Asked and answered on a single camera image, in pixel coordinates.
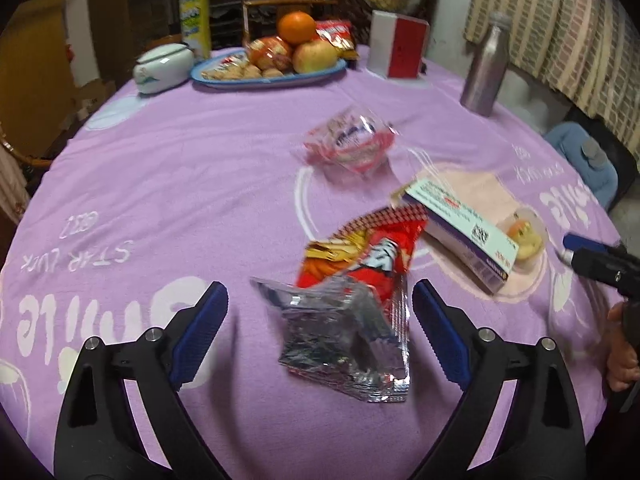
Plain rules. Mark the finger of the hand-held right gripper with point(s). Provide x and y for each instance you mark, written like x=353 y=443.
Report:
x=585 y=245

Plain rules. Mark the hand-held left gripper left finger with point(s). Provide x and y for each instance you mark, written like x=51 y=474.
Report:
x=197 y=335

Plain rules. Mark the curved wooden chair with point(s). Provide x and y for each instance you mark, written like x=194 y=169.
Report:
x=20 y=152

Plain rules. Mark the apple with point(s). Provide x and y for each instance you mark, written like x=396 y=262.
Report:
x=314 y=56

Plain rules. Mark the orange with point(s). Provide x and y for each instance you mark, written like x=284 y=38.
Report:
x=297 y=28

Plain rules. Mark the white ceramic lidded jar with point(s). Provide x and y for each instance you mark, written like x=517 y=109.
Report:
x=162 y=67

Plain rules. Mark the yellow green spray can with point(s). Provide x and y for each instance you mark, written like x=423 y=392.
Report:
x=195 y=10

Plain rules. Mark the wooden chair back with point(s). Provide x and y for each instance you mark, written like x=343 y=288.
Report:
x=280 y=10

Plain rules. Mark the small clear plastic cup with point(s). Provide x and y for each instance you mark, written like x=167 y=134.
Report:
x=525 y=235

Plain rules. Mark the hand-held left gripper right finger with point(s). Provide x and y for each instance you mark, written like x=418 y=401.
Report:
x=442 y=332

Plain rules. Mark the blue oval plate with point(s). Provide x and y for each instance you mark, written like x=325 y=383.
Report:
x=270 y=79

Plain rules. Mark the light blue cushion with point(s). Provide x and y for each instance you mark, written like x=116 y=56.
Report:
x=575 y=152

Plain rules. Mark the wrapped red fruit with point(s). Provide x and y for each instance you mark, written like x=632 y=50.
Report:
x=270 y=52

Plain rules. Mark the cardboard box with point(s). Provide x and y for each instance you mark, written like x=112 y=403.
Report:
x=95 y=97

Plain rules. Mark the metal bottle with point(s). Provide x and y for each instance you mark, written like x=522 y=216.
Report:
x=484 y=70

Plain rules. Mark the pile of walnuts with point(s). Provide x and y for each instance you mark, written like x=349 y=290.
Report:
x=235 y=71

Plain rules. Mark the clear red printed wrapper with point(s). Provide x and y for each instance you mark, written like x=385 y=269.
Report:
x=350 y=140

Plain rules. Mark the red foil snack wrapper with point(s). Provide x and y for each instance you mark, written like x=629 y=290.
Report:
x=350 y=320

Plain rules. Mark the red and white box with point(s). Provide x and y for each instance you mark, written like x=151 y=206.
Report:
x=400 y=45

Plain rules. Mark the person's right hand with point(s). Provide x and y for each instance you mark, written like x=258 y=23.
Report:
x=622 y=355

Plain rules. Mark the purple printed tablecloth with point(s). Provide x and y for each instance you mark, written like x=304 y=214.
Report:
x=175 y=185

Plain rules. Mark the white purple medicine box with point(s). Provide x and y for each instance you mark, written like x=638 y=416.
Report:
x=465 y=230

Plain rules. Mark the red snack packet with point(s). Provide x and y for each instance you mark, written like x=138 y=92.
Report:
x=337 y=35

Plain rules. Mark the brick patterned curtain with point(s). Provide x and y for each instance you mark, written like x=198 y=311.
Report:
x=560 y=25

